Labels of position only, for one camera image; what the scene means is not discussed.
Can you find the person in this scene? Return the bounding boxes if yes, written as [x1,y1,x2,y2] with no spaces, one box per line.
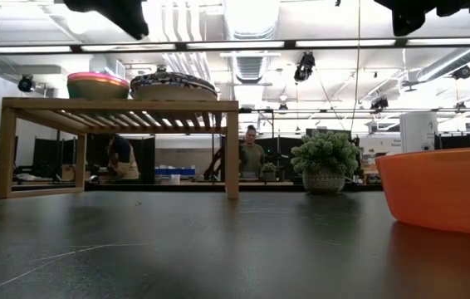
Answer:
[238,124,267,180]
[105,134,141,184]

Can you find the patterned grey plant pot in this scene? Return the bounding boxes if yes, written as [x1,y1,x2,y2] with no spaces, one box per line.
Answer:
[301,168,346,196]

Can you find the orange plastic bowl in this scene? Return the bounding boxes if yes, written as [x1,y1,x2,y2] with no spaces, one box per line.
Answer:
[375,146,470,238]

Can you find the black overhead camera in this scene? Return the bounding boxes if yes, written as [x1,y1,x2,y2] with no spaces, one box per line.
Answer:
[293,51,316,83]

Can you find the blue plastic bowl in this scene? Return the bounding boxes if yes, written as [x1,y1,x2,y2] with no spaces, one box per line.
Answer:
[67,81,131,100]

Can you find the black horizontal rail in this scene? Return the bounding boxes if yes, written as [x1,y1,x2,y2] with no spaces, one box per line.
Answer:
[238,106,470,115]

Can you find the small potted plant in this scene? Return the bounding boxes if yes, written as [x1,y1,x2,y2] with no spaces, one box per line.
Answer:
[260,161,278,182]

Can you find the white cylindrical appliance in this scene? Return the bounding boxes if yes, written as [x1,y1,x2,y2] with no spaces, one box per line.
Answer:
[399,111,439,154]

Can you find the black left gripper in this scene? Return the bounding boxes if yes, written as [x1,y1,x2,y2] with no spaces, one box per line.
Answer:
[63,0,150,41]

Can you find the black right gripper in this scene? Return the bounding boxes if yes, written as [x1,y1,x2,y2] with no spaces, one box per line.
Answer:
[392,6,428,38]

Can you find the green artificial plant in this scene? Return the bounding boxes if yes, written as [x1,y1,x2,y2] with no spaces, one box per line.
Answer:
[290,130,361,176]

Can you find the black partition panel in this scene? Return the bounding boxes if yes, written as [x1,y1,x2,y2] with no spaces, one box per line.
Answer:
[32,137,76,178]

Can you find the blue storage bins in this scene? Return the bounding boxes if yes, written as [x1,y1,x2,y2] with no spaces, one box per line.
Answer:
[154,166,197,177]

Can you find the overhead light bar frame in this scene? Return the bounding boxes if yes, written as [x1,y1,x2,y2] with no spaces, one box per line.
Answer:
[0,37,470,56]

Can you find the thin hanging cable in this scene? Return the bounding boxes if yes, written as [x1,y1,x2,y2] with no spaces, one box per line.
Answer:
[349,0,362,134]

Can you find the wooden slatted shelf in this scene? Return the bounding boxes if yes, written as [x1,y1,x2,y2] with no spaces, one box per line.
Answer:
[0,97,241,201]

